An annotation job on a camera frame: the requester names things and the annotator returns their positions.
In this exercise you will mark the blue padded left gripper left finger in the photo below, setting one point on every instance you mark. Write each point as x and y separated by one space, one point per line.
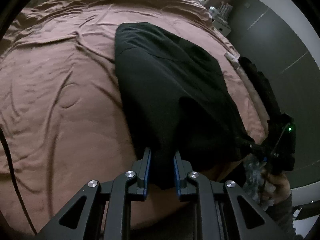
101 210

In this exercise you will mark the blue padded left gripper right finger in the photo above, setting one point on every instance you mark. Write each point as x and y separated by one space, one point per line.
222 210

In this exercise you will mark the black garment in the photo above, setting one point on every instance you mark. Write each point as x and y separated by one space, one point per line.
175 99

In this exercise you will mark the person's right hand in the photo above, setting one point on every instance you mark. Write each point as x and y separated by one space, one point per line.
275 188

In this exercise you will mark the brown bed cover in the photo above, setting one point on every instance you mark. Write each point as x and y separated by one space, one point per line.
60 103

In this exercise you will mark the white bedside table right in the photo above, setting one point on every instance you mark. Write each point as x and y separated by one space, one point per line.
220 17

